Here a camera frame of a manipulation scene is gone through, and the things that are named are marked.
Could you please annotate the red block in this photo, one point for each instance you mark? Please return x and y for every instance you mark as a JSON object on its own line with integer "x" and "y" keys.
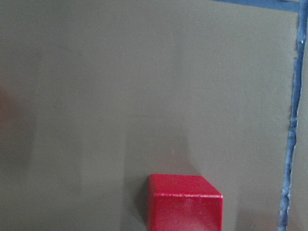
{"x": 183, "y": 203}

